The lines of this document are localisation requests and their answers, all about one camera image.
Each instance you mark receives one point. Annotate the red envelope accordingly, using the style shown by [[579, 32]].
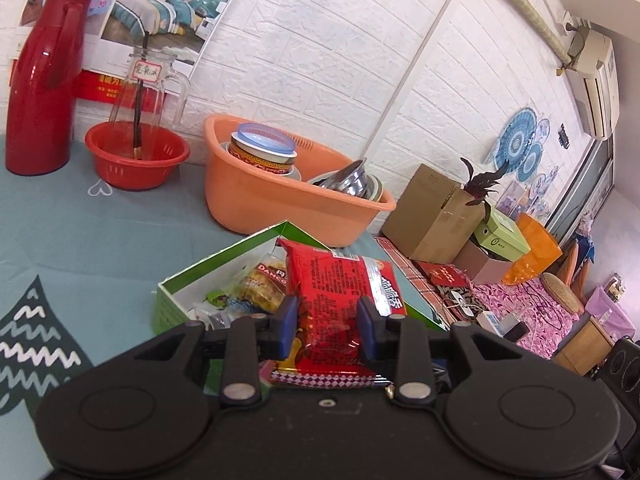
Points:
[[445, 275]]

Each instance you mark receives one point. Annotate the orange plastic basin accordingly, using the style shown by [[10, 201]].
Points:
[[260, 200]]

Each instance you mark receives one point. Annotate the white air conditioner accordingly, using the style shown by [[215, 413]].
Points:
[[595, 80]]

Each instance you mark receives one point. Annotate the red plastic basket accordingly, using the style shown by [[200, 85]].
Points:
[[135, 172]]

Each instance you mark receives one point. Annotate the clear packet yellow cakes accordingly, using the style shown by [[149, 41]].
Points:
[[260, 285]]

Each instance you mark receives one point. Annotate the round woven cushion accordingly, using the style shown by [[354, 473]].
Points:
[[560, 290]]

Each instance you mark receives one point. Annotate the brown cardboard box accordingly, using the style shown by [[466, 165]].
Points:
[[430, 215]]

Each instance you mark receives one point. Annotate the green cardboard box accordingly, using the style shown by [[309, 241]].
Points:
[[172, 310]]

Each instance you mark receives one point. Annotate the beige wrapped pipe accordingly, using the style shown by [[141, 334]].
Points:
[[525, 5]]

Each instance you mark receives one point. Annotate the purple-leaf plant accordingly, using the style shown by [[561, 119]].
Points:
[[482, 182]]

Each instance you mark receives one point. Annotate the green snack packet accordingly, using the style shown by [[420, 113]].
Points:
[[220, 299]]

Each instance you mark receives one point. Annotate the red snack packet white print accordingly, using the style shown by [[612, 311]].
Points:
[[330, 285]]

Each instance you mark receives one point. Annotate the plaid cloth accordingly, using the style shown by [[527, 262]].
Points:
[[405, 265]]

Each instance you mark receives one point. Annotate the large blue round paper decoration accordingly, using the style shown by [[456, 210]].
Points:
[[515, 135]]

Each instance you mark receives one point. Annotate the white charger box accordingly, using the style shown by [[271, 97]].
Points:
[[490, 321]]

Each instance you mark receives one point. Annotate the round tin blue lid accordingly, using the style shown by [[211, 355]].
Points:
[[262, 152]]

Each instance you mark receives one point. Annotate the teal printed tablecloth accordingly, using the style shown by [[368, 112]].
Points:
[[75, 220]]

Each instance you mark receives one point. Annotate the small black device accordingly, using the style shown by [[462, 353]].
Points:
[[516, 331]]

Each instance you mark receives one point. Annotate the glass pitcher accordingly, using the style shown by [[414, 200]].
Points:
[[155, 90]]

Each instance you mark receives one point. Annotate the orange plastic bag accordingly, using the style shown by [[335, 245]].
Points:
[[537, 250]]

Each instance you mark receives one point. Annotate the wall poster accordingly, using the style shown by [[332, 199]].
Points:
[[165, 5]]

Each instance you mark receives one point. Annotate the red thermos jug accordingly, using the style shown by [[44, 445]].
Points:
[[40, 100]]

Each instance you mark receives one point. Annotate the small blue round paper decoration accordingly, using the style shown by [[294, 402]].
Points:
[[531, 162]]

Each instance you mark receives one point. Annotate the small green box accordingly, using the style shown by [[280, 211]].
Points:
[[505, 240]]

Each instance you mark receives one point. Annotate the dark stirring stick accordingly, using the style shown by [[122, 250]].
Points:
[[137, 110]]

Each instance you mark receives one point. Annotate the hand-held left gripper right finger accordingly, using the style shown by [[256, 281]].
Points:
[[367, 327]]

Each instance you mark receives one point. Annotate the white round charging pad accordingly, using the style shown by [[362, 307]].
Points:
[[460, 305]]

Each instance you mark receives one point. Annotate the small tan cardboard box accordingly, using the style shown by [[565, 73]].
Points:
[[480, 265]]

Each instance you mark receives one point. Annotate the wooden cabinet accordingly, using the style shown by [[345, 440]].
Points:
[[585, 345]]

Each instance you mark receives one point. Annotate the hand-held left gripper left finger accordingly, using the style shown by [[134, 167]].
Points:
[[287, 322]]

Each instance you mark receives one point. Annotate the pink floral cloth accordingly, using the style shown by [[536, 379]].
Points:
[[545, 312]]

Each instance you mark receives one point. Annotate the steel bowl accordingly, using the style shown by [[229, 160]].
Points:
[[350, 177]]

